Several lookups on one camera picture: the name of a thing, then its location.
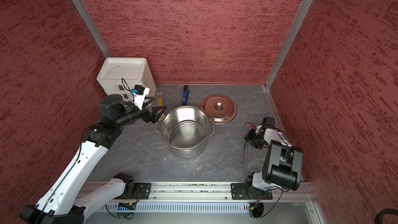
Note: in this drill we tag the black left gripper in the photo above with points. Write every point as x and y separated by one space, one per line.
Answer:
153 117

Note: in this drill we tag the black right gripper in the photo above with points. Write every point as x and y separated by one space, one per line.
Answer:
249 137

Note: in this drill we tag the stainless steel pot lid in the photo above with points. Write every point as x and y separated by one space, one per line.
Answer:
221 108

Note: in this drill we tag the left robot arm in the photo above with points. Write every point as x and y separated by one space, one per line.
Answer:
60 205

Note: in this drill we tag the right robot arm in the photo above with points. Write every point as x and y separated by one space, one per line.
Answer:
283 162

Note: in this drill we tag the orange yellow sachet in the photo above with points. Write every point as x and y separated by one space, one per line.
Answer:
160 98

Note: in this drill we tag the blue black stapler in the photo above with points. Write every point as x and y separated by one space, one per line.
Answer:
185 95

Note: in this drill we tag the white three-drawer box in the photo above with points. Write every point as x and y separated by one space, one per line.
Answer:
117 74

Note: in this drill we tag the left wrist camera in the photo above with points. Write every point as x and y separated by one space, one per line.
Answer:
139 93

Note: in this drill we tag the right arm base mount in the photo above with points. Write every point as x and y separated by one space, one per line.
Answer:
246 191

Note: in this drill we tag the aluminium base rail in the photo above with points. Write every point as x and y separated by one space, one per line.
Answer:
193 191

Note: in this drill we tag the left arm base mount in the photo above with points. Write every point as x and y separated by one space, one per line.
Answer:
133 190

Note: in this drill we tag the white vented cable duct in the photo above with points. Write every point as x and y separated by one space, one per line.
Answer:
175 207

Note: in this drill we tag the aluminium left corner post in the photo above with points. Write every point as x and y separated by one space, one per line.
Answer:
82 10

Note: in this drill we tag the aluminium corner post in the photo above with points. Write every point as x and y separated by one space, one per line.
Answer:
298 20
82 10

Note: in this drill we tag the aluminium right corner post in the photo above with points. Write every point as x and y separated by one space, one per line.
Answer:
298 20

